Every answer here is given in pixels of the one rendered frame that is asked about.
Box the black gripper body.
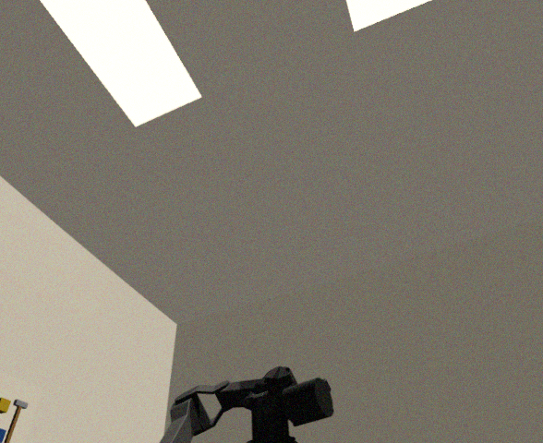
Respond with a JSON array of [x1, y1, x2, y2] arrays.
[[247, 427, 296, 443]]

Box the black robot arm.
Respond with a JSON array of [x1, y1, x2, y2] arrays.
[[160, 366, 334, 443]]

